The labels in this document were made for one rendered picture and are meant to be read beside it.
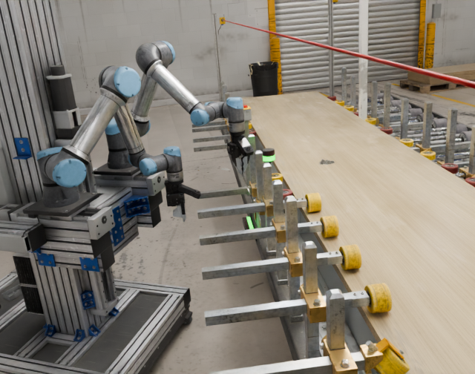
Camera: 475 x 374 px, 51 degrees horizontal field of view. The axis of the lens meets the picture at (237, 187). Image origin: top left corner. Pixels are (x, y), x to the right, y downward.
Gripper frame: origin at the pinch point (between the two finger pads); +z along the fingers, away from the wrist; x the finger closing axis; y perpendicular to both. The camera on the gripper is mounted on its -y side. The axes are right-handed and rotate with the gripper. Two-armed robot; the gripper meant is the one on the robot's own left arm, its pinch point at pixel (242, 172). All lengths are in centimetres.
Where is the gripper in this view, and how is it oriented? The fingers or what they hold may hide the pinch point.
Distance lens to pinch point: 237.1
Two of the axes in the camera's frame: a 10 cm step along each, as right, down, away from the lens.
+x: -9.0, 2.2, -3.9
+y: -4.4, -2.8, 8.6
